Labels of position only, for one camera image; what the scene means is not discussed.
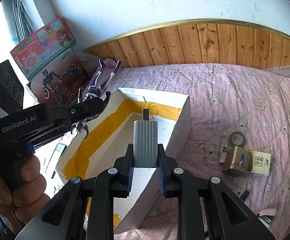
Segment person left hand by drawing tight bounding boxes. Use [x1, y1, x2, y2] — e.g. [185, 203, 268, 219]
[0, 155, 50, 236]

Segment robot toy box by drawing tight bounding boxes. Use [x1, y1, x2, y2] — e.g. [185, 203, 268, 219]
[28, 48, 89, 106]

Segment purple toy figure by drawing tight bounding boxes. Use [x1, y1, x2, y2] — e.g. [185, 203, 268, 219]
[71, 88, 111, 139]

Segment pink bear quilt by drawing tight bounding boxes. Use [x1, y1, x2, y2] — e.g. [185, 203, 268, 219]
[110, 63, 290, 239]

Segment green tape roll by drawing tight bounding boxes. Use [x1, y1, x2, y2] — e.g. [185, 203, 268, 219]
[228, 131, 246, 148]

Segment cream cardboard packet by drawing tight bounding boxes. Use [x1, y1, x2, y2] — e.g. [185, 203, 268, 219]
[246, 151, 272, 177]

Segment purple doll figure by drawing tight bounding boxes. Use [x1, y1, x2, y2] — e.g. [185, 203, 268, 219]
[83, 59, 122, 101]

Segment black marker pen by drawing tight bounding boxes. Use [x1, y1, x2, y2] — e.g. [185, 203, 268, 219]
[240, 190, 249, 202]

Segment gold blue tin box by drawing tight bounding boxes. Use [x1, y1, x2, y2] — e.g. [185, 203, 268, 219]
[222, 146, 251, 176]

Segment colourful toy box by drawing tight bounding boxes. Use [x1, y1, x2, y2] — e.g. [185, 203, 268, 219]
[10, 18, 76, 81]

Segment clear toothpick tube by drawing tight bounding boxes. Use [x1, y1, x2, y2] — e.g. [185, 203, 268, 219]
[219, 145, 228, 164]

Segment white cardboard box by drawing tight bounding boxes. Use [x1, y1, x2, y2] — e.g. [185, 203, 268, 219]
[56, 88, 191, 234]

